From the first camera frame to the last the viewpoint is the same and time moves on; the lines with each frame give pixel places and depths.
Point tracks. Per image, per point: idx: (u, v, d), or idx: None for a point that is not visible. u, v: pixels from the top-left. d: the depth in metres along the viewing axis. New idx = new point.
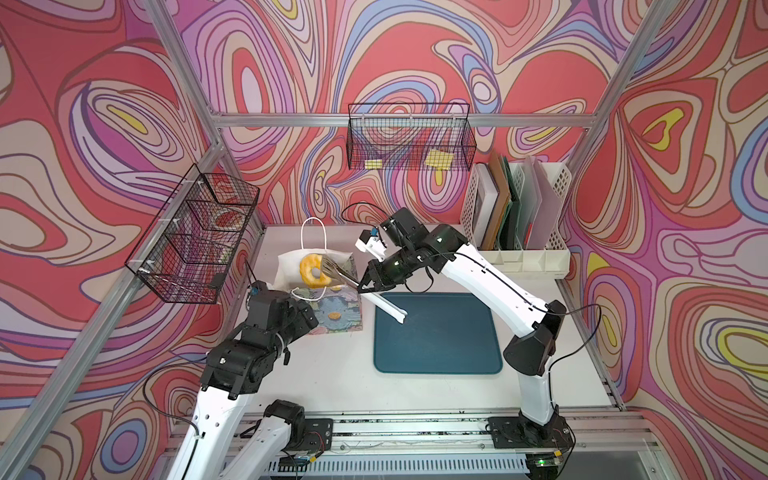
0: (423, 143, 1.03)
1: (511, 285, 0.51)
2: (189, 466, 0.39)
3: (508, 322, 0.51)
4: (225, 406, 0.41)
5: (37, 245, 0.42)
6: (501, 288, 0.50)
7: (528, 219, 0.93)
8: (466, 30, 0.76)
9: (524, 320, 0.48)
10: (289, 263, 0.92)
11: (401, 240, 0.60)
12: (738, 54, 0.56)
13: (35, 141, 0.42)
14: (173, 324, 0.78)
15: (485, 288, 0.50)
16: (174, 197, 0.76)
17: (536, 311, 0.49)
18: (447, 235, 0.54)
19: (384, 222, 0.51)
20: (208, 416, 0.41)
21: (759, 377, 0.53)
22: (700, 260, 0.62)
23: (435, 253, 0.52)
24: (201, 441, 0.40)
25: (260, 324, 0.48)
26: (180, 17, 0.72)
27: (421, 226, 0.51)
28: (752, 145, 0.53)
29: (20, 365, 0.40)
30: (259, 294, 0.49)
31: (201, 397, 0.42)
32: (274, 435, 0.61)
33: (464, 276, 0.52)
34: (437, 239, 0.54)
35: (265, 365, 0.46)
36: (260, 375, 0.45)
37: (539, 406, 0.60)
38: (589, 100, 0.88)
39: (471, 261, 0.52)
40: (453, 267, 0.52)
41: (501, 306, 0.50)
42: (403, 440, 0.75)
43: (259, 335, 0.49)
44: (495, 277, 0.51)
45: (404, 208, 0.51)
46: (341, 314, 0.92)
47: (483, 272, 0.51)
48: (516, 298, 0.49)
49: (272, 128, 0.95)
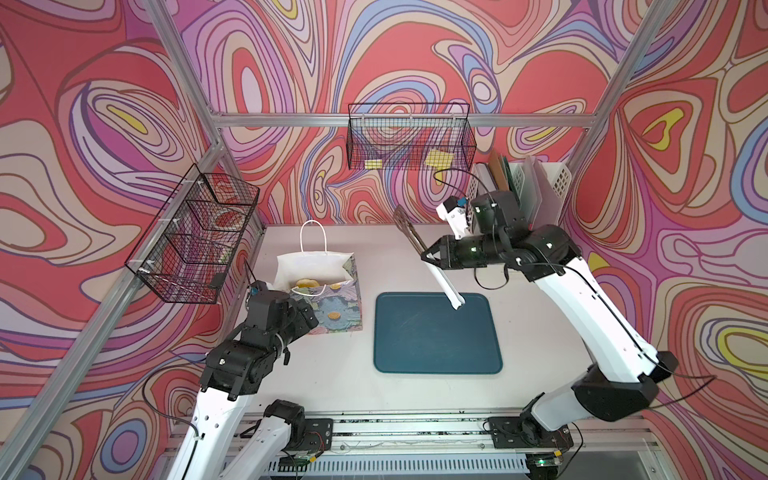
0: (423, 143, 1.03)
1: (623, 323, 0.42)
2: (189, 467, 0.39)
3: (601, 361, 0.43)
4: (225, 407, 0.41)
5: (37, 245, 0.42)
6: (612, 322, 0.41)
7: (529, 219, 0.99)
8: (466, 30, 0.76)
9: (631, 369, 0.40)
10: (288, 263, 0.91)
11: (495, 226, 0.49)
12: (738, 54, 0.56)
13: (34, 140, 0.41)
14: (173, 324, 0.78)
15: (593, 318, 0.41)
16: (174, 197, 0.76)
17: (643, 361, 0.40)
18: (557, 238, 0.44)
19: (478, 204, 0.48)
20: (208, 416, 0.41)
21: (760, 377, 0.53)
22: (700, 260, 0.62)
23: (540, 258, 0.42)
24: (200, 442, 0.40)
25: (259, 323, 0.48)
26: (180, 17, 0.72)
27: (521, 219, 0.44)
28: (752, 145, 0.53)
29: (20, 365, 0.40)
30: (258, 295, 0.49)
31: (201, 397, 0.42)
32: (273, 435, 0.61)
33: (567, 297, 0.43)
34: (546, 243, 0.43)
35: (264, 365, 0.46)
36: (260, 375, 0.45)
37: (557, 418, 0.59)
38: (589, 101, 0.88)
39: (582, 282, 0.42)
40: (555, 281, 0.42)
41: (605, 346, 0.42)
42: (403, 440, 0.75)
43: (259, 336, 0.48)
44: (605, 307, 0.42)
45: (507, 194, 0.47)
46: (339, 314, 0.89)
47: (592, 296, 0.42)
48: (628, 341, 0.41)
49: (271, 128, 0.95)
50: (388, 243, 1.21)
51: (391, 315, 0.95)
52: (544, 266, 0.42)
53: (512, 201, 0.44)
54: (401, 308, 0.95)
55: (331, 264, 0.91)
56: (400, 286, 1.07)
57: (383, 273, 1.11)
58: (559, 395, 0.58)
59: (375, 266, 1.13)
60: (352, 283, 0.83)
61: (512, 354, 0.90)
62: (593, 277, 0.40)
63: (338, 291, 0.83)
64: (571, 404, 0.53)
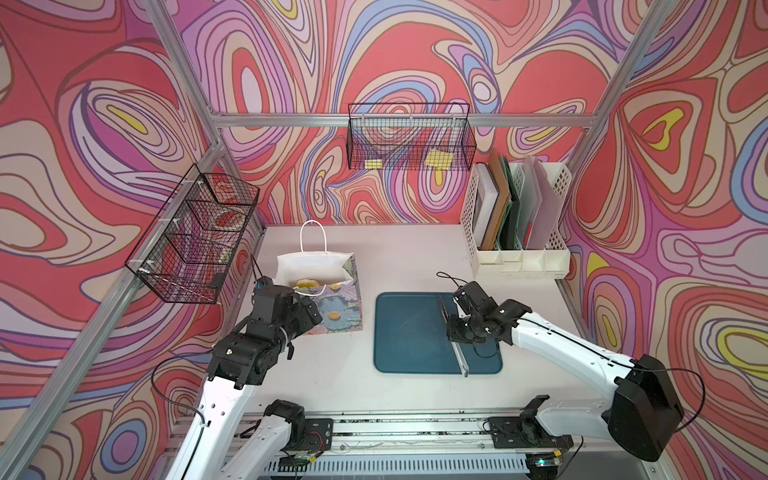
0: (423, 143, 1.03)
1: (587, 347, 0.49)
2: (193, 458, 0.39)
3: (600, 387, 0.45)
4: (230, 396, 0.42)
5: (37, 245, 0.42)
6: (573, 347, 0.49)
7: (529, 219, 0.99)
8: (466, 30, 0.76)
9: (605, 376, 0.44)
10: (288, 262, 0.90)
11: (472, 309, 0.67)
12: (738, 54, 0.56)
13: (34, 140, 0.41)
14: (174, 324, 0.78)
15: (555, 347, 0.51)
16: (174, 197, 0.76)
17: (617, 368, 0.45)
18: (511, 308, 0.60)
19: (457, 293, 0.68)
20: (214, 404, 0.42)
21: (760, 377, 0.53)
22: (700, 260, 0.62)
23: (501, 327, 0.58)
24: (206, 429, 0.40)
25: (265, 316, 0.49)
26: (180, 17, 0.72)
27: (488, 298, 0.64)
28: (752, 145, 0.53)
29: (20, 365, 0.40)
30: (264, 289, 0.50)
31: (206, 387, 0.43)
32: (276, 432, 0.61)
33: (533, 342, 0.54)
34: (502, 312, 0.60)
35: (269, 357, 0.47)
36: (265, 366, 0.46)
37: (566, 428, 0.58)
38: (589, 100, 0.88)
39: (537, 325, 0.55)
40: (520, 335, 0.55)
41: (580, 367, 0.48)
42: (403, 440, 0.75)
43: (265, 328, 0.49)
44: (561, 338, 0.51)
45: (473, 283, 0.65)
46: (339, 314, 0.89)
47: (548, 334, 0.53)
48: (592, 356, 0.47)
49: (271, 128, 0.95)
50: (388, 243, 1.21)
51: (391, 315, 0.95)
52: (505, 329, 0.57)
53: (478, 289, 0.66)
54: (401, 307, 0.95)
55: (330, 264, 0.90)
56: (400, 286, 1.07)
57: (382, 273, 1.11)
58: (580, 411, 0.55)
59: (375, 266, 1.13)
60: (352, 283, 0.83)
61: (512, 353, 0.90)
62: (548, 323, 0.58)
63: (338, 291, 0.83)
64: (589, 422, 0.52)
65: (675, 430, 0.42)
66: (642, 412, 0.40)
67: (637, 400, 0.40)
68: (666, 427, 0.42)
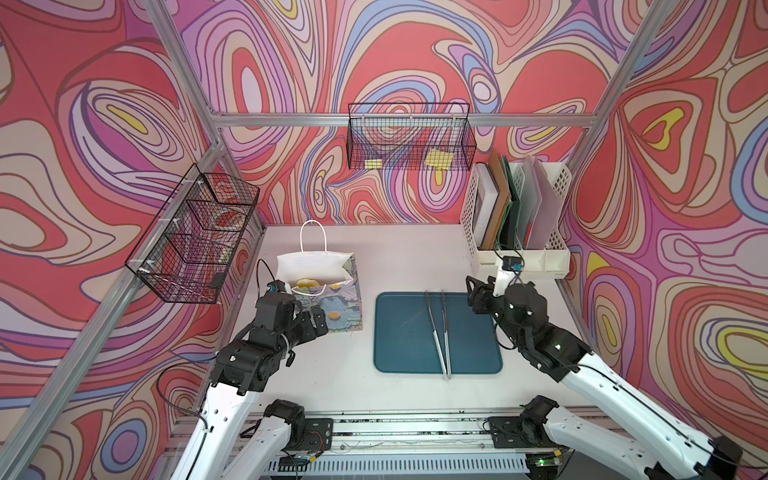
0: (423, 143, 1.03)
1: (657, 412, 0.44)
2: (197, 461, 0.40)
3: (663, 456, 0.42)
4: (233, 401, 0.43)
5: (37, 246, 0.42)
6: (643, 411, 0.44)
7: (529, 219, 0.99)
8: (466, 30, 0.76)
9: (684, 459, 0.40)
10: (288, 263, 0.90)
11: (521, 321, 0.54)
12: (738, 54, 0.56)
13: (34, 140, 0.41)
14: (173, 324, 0.78)
15: (622, 409, 0.45)
16: (174, 197, 0.76)
17: (696, 449, 0.40)
18: (566, 341, 0.52)
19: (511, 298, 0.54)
20: (217, 410, 0.43)
21: (760, 377, 0.53)
22: (700, 260, 0.62)
23: (554, 365, 0.51)
24: (209, 436, 0.41)
25: (268, 322, 0.50)
26: (180, 17, 0.72)
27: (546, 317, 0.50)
28: (752, 145, 0.53)
29: (21, 365, 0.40)
30: (267, 296, 0.52)
31: (210, 392, 0.44)
32: (273, 435, 0.61)
33: (591, 391, 0.48)
34: (557, 347, 0.52)
35: (269, 363, 0.47)
36: (265, 373, 0.47)
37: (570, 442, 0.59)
38: (589, 100, 0.88)
39: (601, 375, 0.48)
40: (579, 381, 0.48)
41: (646, 434, 0.43)
42: (403, 440, 0.75)
43: (266, 336, 0.51)
44: (631, 398, 0.45)
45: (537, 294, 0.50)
46: (339, 314, 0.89)
47: (615, 388, 0.46)
48: (668, 429, 0.42)
49: (272, 128, 0.95)
50: (388, 243, 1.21)
51: (391, 315, 0.95)
52: (559, 368, 0.50)
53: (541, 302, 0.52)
54: (401, 307, 0.95)
55: (330, 264, 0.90)
56: (400, 285, 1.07)
57: (383, 273, 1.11)
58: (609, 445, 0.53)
59: (375, 265, 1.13)
60: (352, 283, 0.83)
61: (512, 353, 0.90)
62: (610, 370, 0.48)
63: (338, 291, 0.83)
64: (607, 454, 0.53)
65: None
66: None
67: None
68: None
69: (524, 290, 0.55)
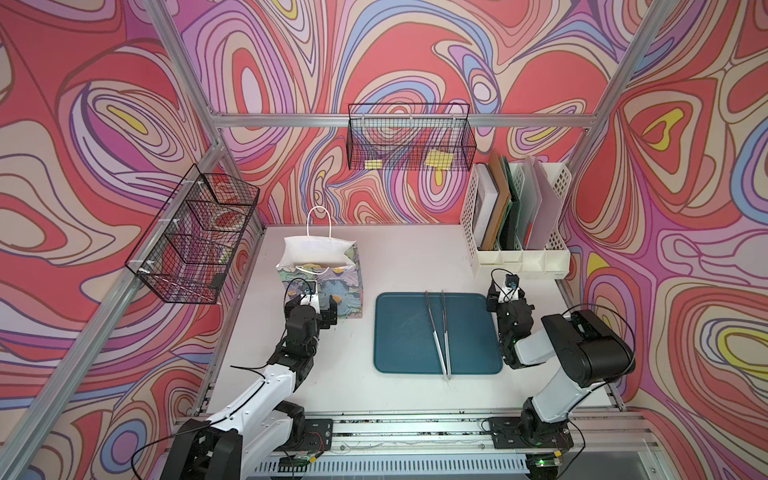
0: (423, 143, 1.03)
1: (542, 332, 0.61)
2: (252, 397, 0.51)
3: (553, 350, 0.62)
4: (286, 371, 0.60)
5: (37, 246, 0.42)
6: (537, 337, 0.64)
7: (529, 219, 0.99)
8: (466, 31, 0.77)
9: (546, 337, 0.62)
10: (293, 246, 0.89)
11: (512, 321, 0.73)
12: (738, 54, 0.56)
13: (35, 141, 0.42)
14: (173, 325, 0.78)
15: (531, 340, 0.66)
16: (174, 197, 0.76)
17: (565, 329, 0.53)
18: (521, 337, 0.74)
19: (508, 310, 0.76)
20: (274, 374, 0.58)
21: (760, 377, 0.53)
22: (700, 260, 0.62)
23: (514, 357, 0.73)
24: (265, 385, 0.55)
25: (298, 338, 0.63)
26: (180, 17, 0.72)
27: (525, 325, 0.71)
28: (752, 145, 0.53)
29: (20, 366, 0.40)
30: (292, 316, 0.65)
31: (269, 366, 0.61)
32: (279, 423, 0.62)
33: (526, 351, 0.69)
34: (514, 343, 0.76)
35: (305, 367, 0.64)
36: (305, 373, 0.64)
37: (553, 407, 0.61)
38: (589, 100, 0.88)
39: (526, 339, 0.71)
40: (520, 347, 0.71)
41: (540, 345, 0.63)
42: (403, 440, 0.75)
43: (298, 347, 0.65)
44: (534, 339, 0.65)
45: (528, 316, 0.72)
46: (341, 298, 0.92)
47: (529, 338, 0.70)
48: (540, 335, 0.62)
49: (272, 128, 0.95)
50: (388, 243, 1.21)
51: (391, 315, 0.95)
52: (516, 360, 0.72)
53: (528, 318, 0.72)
54: (401, 308, 0.95)
55: (333, 251, 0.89)
56: (400, 285, 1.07)
57: (383, 273, 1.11)
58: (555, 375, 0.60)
59: (375, 265, 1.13)
60: (354, 269, 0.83)
61: None
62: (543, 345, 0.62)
63: (340, 276, 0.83)
64: (563, 394, 0.57)
65: (605, 353, 0.48)
66: (562, 330, 0.53)
67: (556, 320, 0.55)
68: (593, 346, 0.50)
69: (523, 308, 0.74)
